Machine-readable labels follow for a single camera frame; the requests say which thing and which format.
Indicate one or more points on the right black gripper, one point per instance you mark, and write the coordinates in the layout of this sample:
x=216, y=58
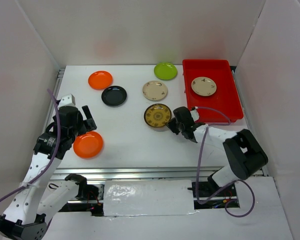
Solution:
x=171, y=124

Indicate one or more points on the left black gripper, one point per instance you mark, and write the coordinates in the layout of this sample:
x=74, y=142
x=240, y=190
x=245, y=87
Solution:
x=89, y=124

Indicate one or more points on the yellow black patterned plate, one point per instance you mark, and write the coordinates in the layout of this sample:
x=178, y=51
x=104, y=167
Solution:
x=157, y=116

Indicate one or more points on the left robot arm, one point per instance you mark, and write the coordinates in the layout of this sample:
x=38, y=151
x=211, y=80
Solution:
x=28, y=216

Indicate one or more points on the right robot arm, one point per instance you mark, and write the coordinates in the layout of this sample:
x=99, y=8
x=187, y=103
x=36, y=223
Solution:
x=244, y=154

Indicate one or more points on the red plastic bin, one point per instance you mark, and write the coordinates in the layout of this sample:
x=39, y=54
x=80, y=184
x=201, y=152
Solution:
x=225, y=99

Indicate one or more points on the orange plate near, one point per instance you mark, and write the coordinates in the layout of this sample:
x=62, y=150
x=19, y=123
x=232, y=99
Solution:
x=88, y=145

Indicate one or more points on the orange plate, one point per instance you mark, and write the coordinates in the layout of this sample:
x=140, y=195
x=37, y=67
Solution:
x=88, y=145
x=100, y=80

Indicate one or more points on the orange plate far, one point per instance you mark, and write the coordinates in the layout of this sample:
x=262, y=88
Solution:
x=100, y=80

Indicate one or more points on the cream plate with motifs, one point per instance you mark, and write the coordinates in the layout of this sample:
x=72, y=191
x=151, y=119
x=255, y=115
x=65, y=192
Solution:
x=154, y=90

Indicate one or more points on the lime green plate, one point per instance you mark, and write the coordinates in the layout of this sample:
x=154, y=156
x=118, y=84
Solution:
x=165, y=71

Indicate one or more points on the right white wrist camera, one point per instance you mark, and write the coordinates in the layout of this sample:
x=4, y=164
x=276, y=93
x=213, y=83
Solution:
x=195, y=114

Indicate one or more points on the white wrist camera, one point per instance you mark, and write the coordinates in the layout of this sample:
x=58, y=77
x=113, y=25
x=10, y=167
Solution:
x=195, y=114
x=67, y=100

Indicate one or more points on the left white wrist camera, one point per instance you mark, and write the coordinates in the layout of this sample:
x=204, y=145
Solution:
x=67, y=100

